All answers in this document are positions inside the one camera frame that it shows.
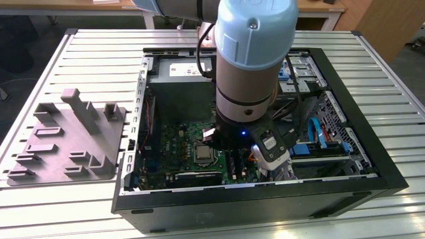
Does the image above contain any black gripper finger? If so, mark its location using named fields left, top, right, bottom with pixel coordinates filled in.
left=201, top=127, right=217, bottom=144

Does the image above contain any silver CPU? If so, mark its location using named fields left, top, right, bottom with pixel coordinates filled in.
left=194, top=144, right=213, bottom=160

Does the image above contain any green motherboard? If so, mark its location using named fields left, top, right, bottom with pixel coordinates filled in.
left=137, top=120, right=262, bottom=186

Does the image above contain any black CPU socket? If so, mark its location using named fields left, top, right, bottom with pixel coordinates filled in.
left=190, top=140, right=218, bottom=167

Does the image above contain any black graphics card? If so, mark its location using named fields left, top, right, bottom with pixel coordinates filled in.
left=165, top=170, right=223, bottom=189

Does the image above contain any grey power supply unit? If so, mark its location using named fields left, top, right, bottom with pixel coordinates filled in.
left=146, top=57, right=218, bottom=124

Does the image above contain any hard disk in blue carrier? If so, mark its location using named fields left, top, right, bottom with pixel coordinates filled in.
left=290, top=141, right=351, bottom=160

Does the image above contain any grey metal disk bay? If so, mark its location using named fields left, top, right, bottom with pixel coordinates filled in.
left=267, top=149, right=379, bottom=181

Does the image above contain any blue drive carrier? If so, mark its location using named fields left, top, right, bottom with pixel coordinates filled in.
left=278, top=59, right=289, bottom=81

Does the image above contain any grey metal drive cage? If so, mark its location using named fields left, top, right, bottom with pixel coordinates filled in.
left=278, top=51, right=327, bottom=108

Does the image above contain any black PC case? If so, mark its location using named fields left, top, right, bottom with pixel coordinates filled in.
left=110, top=46, right=410, bottom=234

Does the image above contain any grey parts rack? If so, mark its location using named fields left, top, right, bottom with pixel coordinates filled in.
left=5, top=88, right=129, bottom=187

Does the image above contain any wooden cabinet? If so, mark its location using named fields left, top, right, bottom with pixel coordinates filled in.
left=354, top=0, right=425, bottom=63

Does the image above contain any office chair base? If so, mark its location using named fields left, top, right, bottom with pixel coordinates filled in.
left=406, top=27, right=425, bottom=53

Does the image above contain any black office chair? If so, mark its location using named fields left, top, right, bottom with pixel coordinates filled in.
left=0, top=14, right=38, bottom=74

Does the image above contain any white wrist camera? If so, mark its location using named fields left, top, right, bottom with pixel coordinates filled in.
left=250, top=129, right=291, bottom=171

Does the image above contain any black camera cable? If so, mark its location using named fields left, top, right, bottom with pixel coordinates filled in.
left=194, top=24, right=214, bottom=78
left=283, top=56, right=303, bottom=149

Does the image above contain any blue flat data wire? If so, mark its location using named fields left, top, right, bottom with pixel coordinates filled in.
left=306, top=117, right=327, bottom=149

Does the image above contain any black wire bundle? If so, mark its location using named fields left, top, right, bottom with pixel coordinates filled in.
left=270, top=91, right=325, bottom=130

